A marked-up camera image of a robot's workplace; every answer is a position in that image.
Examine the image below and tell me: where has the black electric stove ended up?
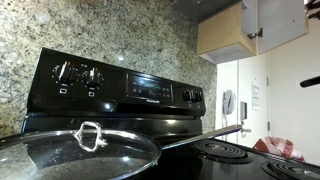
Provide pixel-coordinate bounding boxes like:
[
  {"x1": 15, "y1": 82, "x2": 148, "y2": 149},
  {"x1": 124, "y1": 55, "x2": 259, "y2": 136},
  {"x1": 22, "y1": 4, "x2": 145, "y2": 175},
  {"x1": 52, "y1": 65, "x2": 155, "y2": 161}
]
[{"x1": 22, "y1": 48, "x2": 320, "y2": 180}]

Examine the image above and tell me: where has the metal cabinet door hinge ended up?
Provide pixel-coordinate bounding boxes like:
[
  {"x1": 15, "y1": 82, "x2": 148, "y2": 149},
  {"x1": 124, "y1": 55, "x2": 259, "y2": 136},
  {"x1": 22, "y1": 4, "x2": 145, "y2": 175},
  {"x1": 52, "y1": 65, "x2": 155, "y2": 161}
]
[{"x1": 247, "y1": 27, "x2": 263, "y2": 39}]

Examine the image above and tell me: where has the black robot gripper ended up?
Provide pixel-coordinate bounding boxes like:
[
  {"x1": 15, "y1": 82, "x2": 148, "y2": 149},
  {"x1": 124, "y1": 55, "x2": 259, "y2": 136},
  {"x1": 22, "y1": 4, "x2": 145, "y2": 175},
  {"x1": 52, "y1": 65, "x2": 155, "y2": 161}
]
[{"x1": 305, "y1": 0, "x2": 320, "y2": 20}]

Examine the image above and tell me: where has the red white striped cloth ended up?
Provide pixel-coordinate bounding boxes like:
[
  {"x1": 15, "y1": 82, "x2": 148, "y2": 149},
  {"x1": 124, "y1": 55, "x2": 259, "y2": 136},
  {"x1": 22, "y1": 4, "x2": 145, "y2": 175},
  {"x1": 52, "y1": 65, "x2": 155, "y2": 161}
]
[{"x1": 253, "y1": 136, "x2": 305, "y2": 162}]

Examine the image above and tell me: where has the near right coil burner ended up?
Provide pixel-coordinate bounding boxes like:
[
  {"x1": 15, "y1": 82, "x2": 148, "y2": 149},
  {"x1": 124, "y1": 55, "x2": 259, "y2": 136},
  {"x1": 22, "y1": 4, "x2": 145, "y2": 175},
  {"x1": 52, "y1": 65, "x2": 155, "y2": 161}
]
[{"x1": 194, "y1": 140, "x2": 253, "y2": 164}]

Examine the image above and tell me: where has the coil burner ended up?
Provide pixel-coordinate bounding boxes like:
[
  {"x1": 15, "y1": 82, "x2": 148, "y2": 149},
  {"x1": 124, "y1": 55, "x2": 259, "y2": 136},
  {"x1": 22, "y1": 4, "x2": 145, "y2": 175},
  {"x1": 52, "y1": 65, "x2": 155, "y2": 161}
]
[
  {"x1": 194, "y1": 140, "x2": 253, "y2": 164},
  {"x1": 261, "y1": 161, "x2": 320, "y2": 180}
]

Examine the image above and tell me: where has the dark range hood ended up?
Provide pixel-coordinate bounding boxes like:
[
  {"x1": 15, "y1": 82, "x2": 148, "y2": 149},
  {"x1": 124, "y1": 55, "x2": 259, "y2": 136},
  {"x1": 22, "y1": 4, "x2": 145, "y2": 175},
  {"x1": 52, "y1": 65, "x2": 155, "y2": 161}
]
[{"x1": 168, "y1": 0, "x2": 241, "y2": 23}]

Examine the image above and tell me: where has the wooden cabinet door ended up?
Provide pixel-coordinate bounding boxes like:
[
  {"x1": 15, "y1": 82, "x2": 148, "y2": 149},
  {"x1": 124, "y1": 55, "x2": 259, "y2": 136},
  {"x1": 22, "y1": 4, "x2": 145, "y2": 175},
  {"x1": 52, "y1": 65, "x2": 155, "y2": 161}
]
[{"x1": 258, "y1": 0, "x2": 308, "y2": 54}]

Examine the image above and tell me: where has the paper notice on door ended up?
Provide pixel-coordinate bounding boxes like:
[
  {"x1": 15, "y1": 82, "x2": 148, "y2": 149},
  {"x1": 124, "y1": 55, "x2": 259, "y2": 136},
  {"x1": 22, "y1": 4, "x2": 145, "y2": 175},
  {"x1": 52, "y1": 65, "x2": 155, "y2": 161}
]
[{"x1": 252, "y1": 83, "x2": 260, "y2": 111}]

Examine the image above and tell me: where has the far right coil burner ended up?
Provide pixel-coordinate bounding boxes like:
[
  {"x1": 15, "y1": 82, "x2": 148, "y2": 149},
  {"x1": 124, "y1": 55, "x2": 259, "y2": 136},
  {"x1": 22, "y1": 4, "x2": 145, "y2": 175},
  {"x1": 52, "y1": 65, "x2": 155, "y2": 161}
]
[{"x1": 261, "y1": 161, "x2": 320, "y2": 180}]

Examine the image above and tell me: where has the door lever lock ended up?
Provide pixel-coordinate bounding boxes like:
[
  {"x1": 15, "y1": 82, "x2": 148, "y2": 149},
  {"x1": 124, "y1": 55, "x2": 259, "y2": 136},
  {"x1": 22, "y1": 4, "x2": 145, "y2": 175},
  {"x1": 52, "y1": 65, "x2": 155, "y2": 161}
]
[{"x1": 240, "y1": 101, "x2": 252, "y2": 133}]

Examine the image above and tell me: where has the grey wall phone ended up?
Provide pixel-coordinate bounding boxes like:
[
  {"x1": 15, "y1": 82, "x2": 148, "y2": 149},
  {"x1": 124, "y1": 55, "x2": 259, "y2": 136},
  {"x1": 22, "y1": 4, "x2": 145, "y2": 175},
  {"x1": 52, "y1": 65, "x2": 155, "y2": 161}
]
[{"x1": 223, "y1": 90, "x2": 236, "y2": 115}]

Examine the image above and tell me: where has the steel frying pan with lid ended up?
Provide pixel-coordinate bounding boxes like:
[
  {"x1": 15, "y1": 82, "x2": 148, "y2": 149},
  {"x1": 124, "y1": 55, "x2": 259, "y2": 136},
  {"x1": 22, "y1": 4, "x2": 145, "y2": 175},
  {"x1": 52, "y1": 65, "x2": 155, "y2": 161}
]
[{"x1": 0, "y1": 121, "x2": 241, "y2": 180}]

